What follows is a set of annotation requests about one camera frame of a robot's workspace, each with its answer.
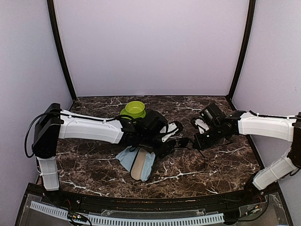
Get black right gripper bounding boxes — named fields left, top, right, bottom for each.
left=193, top=123, right=224, bottom=151

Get black sunglasses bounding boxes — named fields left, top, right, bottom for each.
left=175, top=137, right=206, bottom=168

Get light blue cloth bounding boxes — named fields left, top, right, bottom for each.
left=116, top=146, right=138, bottom=172
left=140, top=153, right=156, bottom=182

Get black checkered glasses case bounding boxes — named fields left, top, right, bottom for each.
left=130, top=148, right=156, bottom=182

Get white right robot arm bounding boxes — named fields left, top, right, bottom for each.
left=191, top=103, right=301, bottom=204

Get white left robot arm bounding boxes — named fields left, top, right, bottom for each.
left=24, top=103, right=182, bottom=205

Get green plastic bowl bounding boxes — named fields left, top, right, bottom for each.
left=125, top=101, right=145, bottom=117

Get green plastic plate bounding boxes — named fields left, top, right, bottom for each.
left=120, top=108, right=146, bottom=118

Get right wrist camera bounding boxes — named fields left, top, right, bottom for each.
left=190, top=117, right=209, bottom=134

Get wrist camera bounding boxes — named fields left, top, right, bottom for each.
left=190, top=117, right=209, bottom=134
left=159, top=121, right=183, bottom=142

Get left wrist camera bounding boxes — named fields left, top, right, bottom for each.
left=159, top=121, right=183, bottom=142

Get white slotted cable duct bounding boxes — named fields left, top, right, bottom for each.
left=30, top=201, right=225, bottom=226

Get right black frame post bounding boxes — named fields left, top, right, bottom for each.
left=226, top=0, right=256, bottom=102

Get black frame post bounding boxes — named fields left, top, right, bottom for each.
left=47, top=0, right=77, bottom=102
left=226, top=0, right=256, bottom=102

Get left black frame post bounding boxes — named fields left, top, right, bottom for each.
left=47, top=0, right=77, bottom=102

